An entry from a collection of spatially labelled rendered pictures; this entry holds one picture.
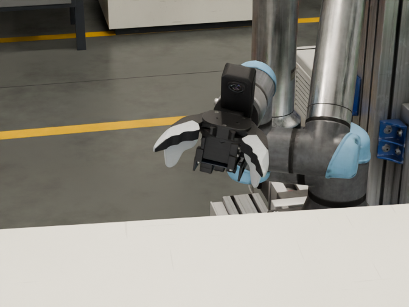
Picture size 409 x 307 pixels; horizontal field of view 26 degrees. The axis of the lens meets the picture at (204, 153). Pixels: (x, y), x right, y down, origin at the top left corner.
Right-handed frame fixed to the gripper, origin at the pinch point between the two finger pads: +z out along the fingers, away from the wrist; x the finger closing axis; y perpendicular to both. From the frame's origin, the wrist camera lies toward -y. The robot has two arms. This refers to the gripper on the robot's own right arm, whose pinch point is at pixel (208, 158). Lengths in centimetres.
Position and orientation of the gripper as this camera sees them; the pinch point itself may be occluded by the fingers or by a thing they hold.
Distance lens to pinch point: 117.0
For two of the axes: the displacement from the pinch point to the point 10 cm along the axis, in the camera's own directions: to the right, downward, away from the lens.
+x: -9.6, -2.3, 1.5
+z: -2.4, 4.3, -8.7
